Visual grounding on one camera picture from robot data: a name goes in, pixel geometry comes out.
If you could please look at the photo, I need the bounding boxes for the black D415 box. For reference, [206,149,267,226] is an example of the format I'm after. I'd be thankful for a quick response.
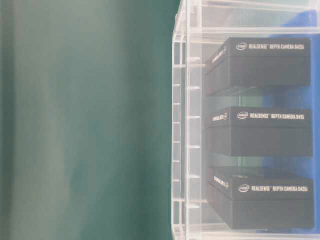
[204,106,313,157]

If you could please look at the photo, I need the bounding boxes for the black d435i box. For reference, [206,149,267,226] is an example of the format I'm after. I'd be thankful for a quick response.
[206,166,315,230]
[203,37,311,96]

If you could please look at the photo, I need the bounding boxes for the clear plastic storage case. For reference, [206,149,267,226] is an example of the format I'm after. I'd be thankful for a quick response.
[171,0,320,240]

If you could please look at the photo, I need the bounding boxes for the blue liner sheet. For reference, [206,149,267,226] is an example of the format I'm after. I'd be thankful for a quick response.
[259,7,320,191]

